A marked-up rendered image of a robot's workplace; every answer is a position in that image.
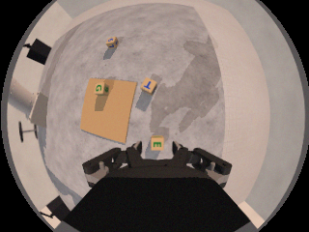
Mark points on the tan flat mat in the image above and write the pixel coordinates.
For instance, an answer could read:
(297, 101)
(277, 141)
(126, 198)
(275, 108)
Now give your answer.
(108, 116)

